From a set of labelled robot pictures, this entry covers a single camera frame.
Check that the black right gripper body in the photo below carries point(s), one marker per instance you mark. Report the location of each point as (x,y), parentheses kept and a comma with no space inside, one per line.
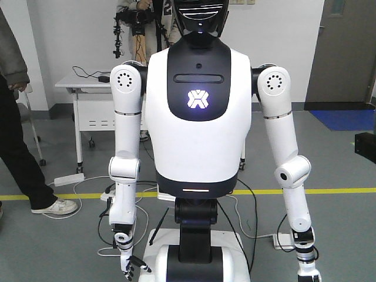
(365,145)

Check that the white foot pedal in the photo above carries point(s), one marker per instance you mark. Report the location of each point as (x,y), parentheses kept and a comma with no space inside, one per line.
(283,241)

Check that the white humanoid robot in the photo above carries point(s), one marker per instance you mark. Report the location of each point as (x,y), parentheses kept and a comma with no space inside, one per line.
(195,97)

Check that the person in beige hoodie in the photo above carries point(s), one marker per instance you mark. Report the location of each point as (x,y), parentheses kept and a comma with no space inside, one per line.
(162,33)

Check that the black power adapter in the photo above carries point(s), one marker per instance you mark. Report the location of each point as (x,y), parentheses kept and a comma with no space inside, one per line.
(104,79)

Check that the white desk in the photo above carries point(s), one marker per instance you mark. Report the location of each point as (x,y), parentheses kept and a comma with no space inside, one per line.
(93,108)

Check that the white power strip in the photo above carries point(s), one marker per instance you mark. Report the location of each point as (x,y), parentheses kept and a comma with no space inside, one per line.
(69,179)

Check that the person in grey jacket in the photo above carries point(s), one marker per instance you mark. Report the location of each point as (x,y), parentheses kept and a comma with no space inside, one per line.
(14,152)

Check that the black camera rig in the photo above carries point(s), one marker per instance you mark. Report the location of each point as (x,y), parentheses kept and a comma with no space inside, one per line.
(136,19)

